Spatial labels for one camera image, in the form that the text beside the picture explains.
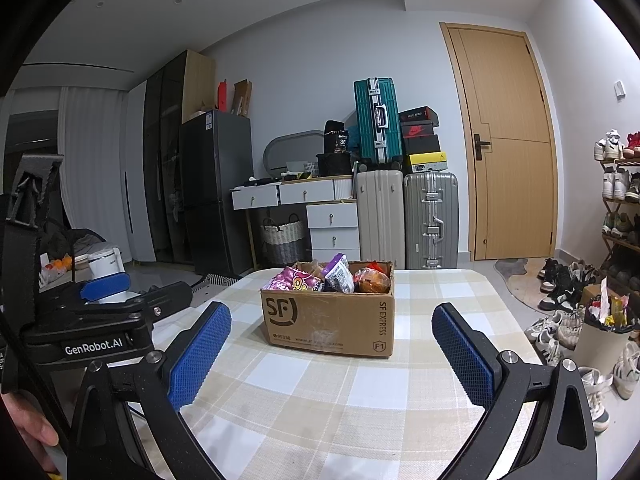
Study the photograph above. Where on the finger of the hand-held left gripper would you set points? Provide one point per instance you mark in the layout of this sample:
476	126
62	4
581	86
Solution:
105	289
167	302

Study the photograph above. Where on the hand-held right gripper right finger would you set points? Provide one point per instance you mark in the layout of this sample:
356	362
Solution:
462	355

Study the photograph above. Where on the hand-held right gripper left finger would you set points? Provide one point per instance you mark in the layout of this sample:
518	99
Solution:
200	355

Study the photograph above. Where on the orange bread packet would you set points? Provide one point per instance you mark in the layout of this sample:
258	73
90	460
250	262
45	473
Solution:
372	282

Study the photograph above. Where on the purple candy packet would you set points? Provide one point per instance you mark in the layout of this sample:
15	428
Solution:
339	275
292	280

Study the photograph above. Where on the red orange snack packet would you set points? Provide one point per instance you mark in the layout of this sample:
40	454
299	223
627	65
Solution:
377	266

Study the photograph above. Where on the brown cardboard box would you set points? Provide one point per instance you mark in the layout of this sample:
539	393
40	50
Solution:
325	325

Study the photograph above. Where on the person's left hand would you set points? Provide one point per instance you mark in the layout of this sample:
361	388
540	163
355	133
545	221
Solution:
25	425

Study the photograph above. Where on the white kettle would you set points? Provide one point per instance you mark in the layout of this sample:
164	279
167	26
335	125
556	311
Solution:
106	262

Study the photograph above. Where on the black white patterned rug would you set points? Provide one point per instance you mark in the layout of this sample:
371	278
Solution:
215	282

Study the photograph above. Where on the bag of oranges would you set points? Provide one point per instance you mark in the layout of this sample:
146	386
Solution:
57	267

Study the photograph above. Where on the pile of shoes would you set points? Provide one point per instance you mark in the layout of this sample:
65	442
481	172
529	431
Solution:
560	330

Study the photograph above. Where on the grey floor mat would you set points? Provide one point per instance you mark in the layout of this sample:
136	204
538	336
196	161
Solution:
512	267

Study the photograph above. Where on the white curtain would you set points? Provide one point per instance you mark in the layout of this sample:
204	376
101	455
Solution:
92	170

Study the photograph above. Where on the dark grey refrigerator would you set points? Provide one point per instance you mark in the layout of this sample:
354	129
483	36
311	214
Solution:
217	190

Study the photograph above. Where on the woven laundry basket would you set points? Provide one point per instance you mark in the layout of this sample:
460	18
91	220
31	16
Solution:
282	242

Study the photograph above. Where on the white trash bin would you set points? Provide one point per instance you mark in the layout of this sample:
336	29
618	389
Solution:
600	345

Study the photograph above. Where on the silver suitcase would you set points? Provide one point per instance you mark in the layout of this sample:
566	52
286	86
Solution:
431	220

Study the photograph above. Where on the dark wardrobe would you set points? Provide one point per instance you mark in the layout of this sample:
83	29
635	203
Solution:
165	160

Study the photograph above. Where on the beige suitcase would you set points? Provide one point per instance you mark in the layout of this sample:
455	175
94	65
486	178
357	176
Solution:
380	220

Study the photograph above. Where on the white drawer desk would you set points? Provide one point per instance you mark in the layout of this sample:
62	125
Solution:
332	220

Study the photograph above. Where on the white plastic basket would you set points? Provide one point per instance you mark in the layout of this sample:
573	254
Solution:
302	166

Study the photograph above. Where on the yellow shoe box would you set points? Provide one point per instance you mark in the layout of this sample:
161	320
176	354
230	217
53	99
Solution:
426	162

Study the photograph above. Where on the oval grey mirror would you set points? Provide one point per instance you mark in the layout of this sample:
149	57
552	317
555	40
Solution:
292	150

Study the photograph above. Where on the wooden door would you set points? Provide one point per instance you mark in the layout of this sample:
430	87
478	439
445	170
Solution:
505	160

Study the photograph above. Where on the wooden shoe rack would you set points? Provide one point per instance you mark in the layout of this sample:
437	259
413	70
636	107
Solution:
612	205

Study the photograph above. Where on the plain black shoe box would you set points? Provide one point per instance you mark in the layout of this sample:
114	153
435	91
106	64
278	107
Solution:
421	146

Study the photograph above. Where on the red flat box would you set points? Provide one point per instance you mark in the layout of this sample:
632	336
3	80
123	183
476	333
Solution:
222	96

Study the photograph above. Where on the black storage box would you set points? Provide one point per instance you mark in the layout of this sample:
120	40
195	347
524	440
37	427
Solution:
334	165

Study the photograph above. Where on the shoe rack with shoes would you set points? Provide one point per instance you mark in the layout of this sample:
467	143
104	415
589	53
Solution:
617	185

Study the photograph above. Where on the black bag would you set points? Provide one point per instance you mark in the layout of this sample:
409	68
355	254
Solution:
336	137

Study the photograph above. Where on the black shoe box red lid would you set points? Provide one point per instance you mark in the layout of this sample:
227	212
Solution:
419	115

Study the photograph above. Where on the teal suitcase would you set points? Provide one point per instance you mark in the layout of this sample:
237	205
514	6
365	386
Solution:
375	122

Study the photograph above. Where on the white wall switch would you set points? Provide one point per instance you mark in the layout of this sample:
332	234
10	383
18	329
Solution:
620	88

